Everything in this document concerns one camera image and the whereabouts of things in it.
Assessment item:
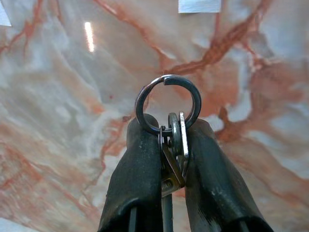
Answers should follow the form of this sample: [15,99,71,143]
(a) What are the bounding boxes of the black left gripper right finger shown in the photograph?
[184,118,275,232]

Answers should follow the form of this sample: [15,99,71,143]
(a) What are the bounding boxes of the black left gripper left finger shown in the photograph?
[98,113,163,232]

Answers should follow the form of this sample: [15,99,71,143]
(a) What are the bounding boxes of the key bunch with large ring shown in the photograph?
[134,74,202,232]

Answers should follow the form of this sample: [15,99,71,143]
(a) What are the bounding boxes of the white paper hook label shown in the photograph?
[178,0,222,14]
[0,1,12,27]

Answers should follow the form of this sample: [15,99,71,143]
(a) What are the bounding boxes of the pink marble folding table top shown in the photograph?
[0,0,309,232]

